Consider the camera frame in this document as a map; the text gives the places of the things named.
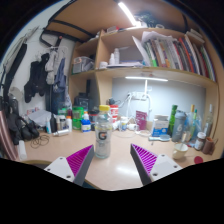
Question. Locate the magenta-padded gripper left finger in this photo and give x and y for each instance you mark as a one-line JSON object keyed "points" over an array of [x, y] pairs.
{"points": [[61, 166]]}

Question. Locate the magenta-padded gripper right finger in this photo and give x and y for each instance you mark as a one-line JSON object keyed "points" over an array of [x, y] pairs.
{"points": [[163, 165]]}

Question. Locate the clear yellow-capped drink bottle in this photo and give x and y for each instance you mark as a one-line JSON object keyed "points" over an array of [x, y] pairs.
{"points": [[103, 135]]}

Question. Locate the white cup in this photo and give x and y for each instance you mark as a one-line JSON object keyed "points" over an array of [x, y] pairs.
{"points": [[179, 152]]}

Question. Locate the light blue hairbrush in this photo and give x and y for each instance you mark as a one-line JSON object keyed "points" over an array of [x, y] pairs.
{"points": [[161, 137]]}

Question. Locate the flat round red coaster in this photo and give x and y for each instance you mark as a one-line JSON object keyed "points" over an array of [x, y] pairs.
{"points": [[198, 159]]}

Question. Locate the blue and white carton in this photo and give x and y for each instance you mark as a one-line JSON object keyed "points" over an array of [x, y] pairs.
{"points": [[160, 126]]}

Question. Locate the grey shaker bottle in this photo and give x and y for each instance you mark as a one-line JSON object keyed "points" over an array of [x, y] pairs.
{"points": [[178, 128]]}

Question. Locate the brown jar with white lid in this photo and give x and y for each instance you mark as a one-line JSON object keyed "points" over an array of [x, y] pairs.
{"points": [[200, 141]]}

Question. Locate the blue and white small bottle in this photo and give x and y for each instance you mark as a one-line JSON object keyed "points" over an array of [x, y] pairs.
{"points": [[86, 125]]}

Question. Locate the brown mug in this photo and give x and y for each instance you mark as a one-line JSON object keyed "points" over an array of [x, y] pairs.
{"points": [[208, 146]]}

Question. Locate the magenta pouch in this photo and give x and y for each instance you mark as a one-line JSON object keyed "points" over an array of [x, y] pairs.
{"points": [[141, 120]]}

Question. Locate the clear bottle with orange cap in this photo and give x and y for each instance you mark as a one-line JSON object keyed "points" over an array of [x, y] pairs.
{"points": [[191, 123]]}

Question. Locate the green plastic container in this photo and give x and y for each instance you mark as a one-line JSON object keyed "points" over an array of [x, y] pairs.
{"points": [[77, 118]]}

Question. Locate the clear bottle with green cap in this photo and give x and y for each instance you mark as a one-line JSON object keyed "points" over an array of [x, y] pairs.
{"points": [[195, 125]]}

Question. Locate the black bag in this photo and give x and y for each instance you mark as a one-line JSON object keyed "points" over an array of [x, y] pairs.
{"points": [[20, 128]]}

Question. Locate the tall clear glass bottle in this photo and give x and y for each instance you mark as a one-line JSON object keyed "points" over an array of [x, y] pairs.
{"points": [[208, 123]]}

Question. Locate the red and white can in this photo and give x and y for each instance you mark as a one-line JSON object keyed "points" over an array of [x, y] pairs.
{"points": [[114, 113]]}

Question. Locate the white power strip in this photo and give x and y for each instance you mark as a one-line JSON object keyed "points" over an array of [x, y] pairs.
{"points": [[138, 96]]}

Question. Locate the hanging dark clothes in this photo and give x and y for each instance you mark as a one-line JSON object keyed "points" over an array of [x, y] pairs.
{"points": [[35, 83]]}

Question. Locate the white desk lamp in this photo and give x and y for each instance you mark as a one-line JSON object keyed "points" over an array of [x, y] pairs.
{"points": [[146, 79]]}

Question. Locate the wooden shelf unit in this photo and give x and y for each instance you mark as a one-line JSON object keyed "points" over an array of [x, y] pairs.
{"points": [[150, 71]]}

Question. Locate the long ceiling light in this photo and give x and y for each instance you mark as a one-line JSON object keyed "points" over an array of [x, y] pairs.
{"points": [[127, 13]]}

